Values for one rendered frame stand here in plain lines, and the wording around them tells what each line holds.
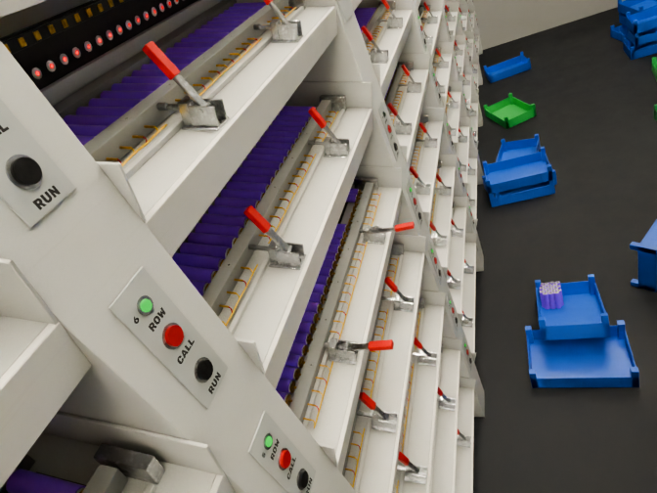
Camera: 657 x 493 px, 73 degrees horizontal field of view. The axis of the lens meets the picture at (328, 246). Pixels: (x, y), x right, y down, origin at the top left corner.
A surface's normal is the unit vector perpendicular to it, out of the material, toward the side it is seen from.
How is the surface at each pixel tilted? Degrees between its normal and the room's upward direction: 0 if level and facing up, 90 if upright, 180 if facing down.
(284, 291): 18
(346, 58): 90
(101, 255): 90
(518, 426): 0
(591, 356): 0
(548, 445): 0
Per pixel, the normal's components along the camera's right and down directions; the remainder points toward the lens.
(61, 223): 0.89, -0.14
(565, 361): -0.39, -0.74
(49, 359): 0.96, 0.10
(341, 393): -0.09, -0.75
